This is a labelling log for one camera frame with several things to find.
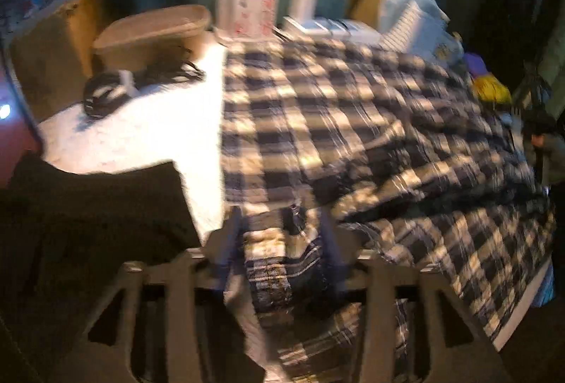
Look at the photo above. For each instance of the white plastic bag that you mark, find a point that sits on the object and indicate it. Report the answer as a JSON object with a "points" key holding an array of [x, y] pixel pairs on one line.
{"points": [[389, 11]]}

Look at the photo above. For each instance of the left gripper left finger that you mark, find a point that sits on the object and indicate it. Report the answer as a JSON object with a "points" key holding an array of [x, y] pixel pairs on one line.
{"points": [[166, 323]]}

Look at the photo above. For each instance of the yellow plastic bag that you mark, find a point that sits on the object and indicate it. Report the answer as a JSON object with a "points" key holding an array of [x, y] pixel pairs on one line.
{"points": [[490, 90]]}

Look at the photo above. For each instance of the green white milk carton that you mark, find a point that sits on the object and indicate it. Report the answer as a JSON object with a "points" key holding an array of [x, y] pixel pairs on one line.
{"points": [[252, 20]]}

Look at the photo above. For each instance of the tablet with red screen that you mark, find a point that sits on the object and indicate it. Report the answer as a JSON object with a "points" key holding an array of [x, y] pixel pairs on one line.
{"points": [[19, 134]]}

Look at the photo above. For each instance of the white plastic basket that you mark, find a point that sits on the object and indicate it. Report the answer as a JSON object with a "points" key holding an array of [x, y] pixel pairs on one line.
{"points": [[417, 31]]}

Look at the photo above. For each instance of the white charger with cable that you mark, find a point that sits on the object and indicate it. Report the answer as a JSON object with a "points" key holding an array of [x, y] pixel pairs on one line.
{"points": [[302, 10]]}

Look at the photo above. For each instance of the white power strip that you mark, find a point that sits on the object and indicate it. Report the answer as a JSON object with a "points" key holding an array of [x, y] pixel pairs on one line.
{"points": [[322, 28]]}

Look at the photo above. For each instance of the cardboard box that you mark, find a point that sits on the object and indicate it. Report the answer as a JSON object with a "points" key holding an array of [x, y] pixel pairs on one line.
{"points": [[54, 59]]}

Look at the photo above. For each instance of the brown plastic food container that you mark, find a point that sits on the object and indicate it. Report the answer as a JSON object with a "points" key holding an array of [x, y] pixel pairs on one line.
{"points": [[167, 34]]}

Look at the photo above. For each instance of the black folded garment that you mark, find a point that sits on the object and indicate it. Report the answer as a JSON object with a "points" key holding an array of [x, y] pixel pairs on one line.
{"points": [[63, 239]]}

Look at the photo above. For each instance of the plaid pajama pants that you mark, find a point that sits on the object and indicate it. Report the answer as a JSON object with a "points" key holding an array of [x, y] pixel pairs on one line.
{"points": [[398, 151]]}

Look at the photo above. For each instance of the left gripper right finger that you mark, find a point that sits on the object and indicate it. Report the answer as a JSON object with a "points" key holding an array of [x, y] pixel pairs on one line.
{"points": [[413, 326]]}

